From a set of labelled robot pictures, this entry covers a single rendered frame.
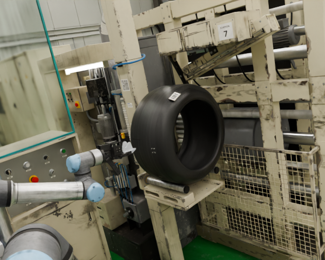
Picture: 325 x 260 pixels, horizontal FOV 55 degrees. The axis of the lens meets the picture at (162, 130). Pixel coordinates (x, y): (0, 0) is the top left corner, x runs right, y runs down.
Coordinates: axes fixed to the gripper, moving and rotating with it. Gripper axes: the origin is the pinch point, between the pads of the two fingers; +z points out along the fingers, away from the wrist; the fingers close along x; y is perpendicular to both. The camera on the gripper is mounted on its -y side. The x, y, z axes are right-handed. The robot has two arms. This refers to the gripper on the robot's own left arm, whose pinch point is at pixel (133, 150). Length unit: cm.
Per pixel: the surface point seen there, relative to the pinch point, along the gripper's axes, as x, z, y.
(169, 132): -12.1, 15.5, 7.0
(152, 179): 18.6, 24.7, -26.8
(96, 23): 919, 569, 258
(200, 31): -11, 48, 58
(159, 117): -8.4, 13.0, 15.1
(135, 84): 28, 28, 33
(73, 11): 918, 481, 300
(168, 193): 3.4, 23.2, -32.3
